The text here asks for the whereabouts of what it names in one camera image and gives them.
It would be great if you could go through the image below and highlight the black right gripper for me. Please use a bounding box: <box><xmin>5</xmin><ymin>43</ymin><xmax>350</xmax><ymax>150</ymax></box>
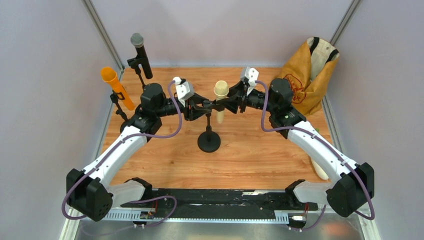
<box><xmin>216</xmin><ymin>79</ymin><xmax>277</xmax><ymax>114</ymax></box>

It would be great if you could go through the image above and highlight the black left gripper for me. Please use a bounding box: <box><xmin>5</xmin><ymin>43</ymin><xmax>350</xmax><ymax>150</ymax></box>
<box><xmin>155</xmin><ymin>92</ymin><xmax>212</xmax><ymax>122</ymax></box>

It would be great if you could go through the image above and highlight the cream microphone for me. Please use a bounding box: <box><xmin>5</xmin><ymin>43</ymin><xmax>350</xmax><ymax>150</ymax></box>
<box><xmin>213</xmin><ymin>80</ymin><xmax>229</xmax><ymax>124</ymax></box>

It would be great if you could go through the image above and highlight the black microphone stand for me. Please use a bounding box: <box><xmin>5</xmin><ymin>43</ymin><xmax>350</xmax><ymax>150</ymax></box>
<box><xmin>127</xmin><ymin>57</ymin><xmax>153</xmax><ymax>89</ymax></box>
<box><xmin>109</xmin><ymin>91</ymin><xmax>129</xmax><ymax>133</ymax></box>
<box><xmin>197</xmin><ymin>100</ymin><xmax>224</xmax><ymax>153</ymax></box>

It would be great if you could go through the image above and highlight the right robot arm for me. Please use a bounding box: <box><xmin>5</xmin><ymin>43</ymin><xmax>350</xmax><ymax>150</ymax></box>
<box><xmin>214</xmin><ymin>78</ymin><xmax>375</xmax><ymax>220</ymax></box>

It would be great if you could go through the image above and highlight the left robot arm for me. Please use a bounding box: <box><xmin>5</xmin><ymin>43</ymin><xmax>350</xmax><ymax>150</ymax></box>
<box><xmin>61</xmin><ymin>77</ymin><xmax>216</xmax><ymax>222</ymax></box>

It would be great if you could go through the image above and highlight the black grey-headed microphone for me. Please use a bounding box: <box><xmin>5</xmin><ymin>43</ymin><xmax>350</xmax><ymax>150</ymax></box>
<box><xmin>130</xmin><ymin>33</ymin><xmax>153</xmax><ymax>79</ymax></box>

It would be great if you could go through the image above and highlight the orange microphone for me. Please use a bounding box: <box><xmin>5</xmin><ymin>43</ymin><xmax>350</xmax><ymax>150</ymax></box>
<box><xmin>100</xmin><ymin>66</ymin><xmax>135</xmax><ymax>111</ymax></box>

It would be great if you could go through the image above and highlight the brown paper bag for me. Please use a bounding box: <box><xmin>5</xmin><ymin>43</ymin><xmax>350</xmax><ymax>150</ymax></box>
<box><xmin>275</xmin><ymin>36</ymin><xmax>340</xmax><ymax>117</ymax></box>

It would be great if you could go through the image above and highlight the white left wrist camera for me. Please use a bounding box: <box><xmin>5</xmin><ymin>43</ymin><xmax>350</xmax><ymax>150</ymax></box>
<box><xmin>173</xmin><ymin>76</ymin><xmax>195</xmax><ymax>107</ymax></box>

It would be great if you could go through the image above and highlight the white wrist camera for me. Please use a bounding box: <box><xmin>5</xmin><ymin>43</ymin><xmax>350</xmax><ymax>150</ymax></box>
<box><xmin>173</xmin><ymin>76</ymin><xmax>195</xmax><ymax>107</ymax></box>
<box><xmin>240</xmin><ymin>66</ymin><xmax>259</xmax><ymax>88</ymax></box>

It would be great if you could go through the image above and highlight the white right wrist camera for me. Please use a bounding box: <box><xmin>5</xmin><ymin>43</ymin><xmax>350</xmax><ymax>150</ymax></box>
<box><xmin>240</xmin><ymin>66</ymin><xmax>259</xmax><ymax>88</ymax></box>

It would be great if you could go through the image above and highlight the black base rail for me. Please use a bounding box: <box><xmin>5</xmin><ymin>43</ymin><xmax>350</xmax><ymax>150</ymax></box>
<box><xmin>104</xmin><ymin>188</ymin><xmax>319</xmax><ymax>228</ymax></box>

